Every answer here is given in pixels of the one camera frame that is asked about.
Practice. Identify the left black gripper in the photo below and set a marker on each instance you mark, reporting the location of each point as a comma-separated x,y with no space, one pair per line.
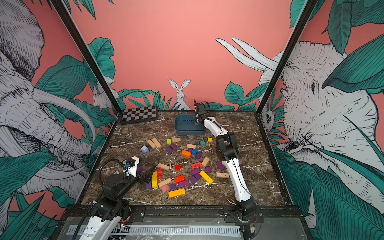
147,178

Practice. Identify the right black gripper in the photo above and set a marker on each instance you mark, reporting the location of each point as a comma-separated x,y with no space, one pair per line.
196,121

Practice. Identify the teal plastic storage bin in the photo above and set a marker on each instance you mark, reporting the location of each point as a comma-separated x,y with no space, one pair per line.
185,125

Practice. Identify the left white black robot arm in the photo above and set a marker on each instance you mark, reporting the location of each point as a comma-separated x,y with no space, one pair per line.
110,210

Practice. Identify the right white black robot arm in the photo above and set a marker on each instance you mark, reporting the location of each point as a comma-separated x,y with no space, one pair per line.
228,153

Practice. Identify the purple bricks back left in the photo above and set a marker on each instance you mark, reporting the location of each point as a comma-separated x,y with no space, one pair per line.
171,148

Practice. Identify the upright yellow brick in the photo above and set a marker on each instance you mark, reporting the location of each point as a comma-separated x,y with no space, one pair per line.
154,180

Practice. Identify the red stacked brick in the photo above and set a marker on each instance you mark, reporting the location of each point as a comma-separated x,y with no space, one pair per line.
159,174

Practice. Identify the natural wood brick middle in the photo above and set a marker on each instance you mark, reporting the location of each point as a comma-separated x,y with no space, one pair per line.
163,166

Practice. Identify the pink brick front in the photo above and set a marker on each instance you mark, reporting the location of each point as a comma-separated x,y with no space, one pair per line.
166,188

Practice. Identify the natural wood brick front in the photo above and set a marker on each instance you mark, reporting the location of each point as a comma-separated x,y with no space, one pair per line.
165,182

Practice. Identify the light blue cube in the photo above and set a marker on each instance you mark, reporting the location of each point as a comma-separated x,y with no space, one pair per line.
144,149

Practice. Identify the small red cube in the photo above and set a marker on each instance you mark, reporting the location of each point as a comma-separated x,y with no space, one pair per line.
178,167

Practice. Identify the natural wood brick pair left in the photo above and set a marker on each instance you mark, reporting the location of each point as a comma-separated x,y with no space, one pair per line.
154,143

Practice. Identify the orange red brick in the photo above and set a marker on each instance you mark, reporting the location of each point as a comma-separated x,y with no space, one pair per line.
179,179

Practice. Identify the long yellow brick front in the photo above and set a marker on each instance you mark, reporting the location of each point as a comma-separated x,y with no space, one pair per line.
176,193

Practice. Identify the orange brick centre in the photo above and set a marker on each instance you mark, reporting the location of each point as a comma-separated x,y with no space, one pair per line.
186,154

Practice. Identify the red arch brick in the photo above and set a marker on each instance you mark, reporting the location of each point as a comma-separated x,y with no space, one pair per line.
196,165

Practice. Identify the natural wood brick upright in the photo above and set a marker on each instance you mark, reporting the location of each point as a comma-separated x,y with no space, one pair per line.
205,161

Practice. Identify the black white checkerboard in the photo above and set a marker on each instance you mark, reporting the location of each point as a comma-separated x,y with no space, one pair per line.
139,115

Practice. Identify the angled yellow brick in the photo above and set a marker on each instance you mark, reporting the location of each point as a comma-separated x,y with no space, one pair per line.
206,177

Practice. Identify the natural wood brick right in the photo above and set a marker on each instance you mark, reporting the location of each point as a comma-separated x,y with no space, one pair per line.
222,175

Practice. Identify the metal front rail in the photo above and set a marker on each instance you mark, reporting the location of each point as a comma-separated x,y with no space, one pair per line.
223,231

